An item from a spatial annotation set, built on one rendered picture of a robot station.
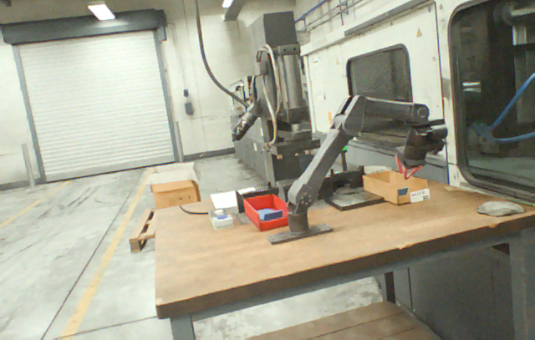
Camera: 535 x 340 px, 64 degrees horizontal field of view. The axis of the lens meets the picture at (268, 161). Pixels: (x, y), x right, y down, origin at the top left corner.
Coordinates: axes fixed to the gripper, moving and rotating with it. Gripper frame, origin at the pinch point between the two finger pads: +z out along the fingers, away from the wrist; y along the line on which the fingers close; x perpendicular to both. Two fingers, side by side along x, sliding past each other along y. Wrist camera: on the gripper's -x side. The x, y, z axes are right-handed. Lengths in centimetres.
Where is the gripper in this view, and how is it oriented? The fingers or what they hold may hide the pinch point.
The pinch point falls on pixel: (404, 175)
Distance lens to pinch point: 160.6
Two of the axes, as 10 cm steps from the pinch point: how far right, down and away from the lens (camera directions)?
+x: -9.6, 1.4, -2.2
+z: -0.4, 7.7, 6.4
